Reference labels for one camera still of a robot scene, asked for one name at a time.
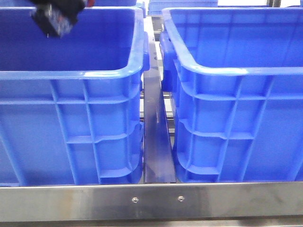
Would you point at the red mushroom push button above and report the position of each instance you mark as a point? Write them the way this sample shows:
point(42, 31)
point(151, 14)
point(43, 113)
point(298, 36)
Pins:
point(57, 17)

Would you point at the blue plastic bin left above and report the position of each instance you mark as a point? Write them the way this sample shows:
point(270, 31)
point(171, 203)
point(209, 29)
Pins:
point(70, 106)

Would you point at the blue plastic bin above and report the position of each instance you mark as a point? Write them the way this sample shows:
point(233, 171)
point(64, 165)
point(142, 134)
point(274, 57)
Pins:
point(70, 106)
point(237, 93)

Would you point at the blue plastic bin right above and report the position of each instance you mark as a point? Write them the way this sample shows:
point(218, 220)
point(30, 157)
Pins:
point(237, 93)

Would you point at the blue bin rear right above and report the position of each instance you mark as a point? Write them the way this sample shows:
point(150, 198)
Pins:
point(155, 7)

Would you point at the blue bin rear left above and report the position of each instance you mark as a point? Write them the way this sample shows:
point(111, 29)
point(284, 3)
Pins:
point(119, 3)

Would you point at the stainless steel front rail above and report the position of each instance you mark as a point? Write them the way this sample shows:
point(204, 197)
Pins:
point(151, 201)

